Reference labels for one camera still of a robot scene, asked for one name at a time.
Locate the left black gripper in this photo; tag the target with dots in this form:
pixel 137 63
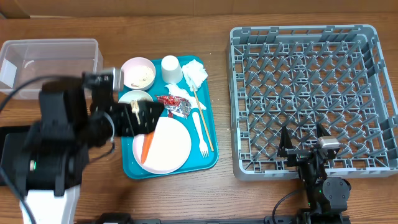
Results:
pixel 144 126

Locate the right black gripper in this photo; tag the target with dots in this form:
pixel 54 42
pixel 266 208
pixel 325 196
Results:
pixel 296 155

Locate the orange carrot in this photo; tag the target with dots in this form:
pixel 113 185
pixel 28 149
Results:
pixel 146 146

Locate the white bowl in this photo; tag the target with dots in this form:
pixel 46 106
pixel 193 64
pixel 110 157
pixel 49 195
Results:
pixel 134 95

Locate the rice and peanut shells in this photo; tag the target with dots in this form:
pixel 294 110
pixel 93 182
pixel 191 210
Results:
pixel 139 76

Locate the large pink plate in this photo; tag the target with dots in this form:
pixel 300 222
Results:
pixel 169 150

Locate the pink bowl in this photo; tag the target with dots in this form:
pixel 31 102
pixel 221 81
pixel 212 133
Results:
pixel 135 62

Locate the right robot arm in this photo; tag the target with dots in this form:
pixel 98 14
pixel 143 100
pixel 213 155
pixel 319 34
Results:
pixel 327 196

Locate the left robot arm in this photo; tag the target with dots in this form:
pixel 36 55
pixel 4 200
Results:
pixel 43 163

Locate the grey dishwasher rack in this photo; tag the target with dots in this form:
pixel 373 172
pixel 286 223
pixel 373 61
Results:
pixel 296 77

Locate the black waste tray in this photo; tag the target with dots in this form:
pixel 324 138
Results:
pixel 12 143

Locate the red snack wrapper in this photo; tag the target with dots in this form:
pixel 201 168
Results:
pixel 175 105

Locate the torn white tissue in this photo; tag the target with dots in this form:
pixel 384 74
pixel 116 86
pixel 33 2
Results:
pixel 176 91

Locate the teal plastic serving tray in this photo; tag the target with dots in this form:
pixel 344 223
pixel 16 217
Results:
pixel 195 160

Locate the white paper cup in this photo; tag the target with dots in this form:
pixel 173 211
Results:
pixel 171 70

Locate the crumpled white napkin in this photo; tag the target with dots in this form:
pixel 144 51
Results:
pixel 194 74

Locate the white plastic fork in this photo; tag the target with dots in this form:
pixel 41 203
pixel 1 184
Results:
pixel 202 144

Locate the wooden chopstick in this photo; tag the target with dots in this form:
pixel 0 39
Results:
pixel 203 119

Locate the clear plastic bin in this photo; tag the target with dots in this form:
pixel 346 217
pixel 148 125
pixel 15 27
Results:
pixel 22 60

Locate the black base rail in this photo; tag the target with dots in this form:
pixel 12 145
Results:
pixel 126 218

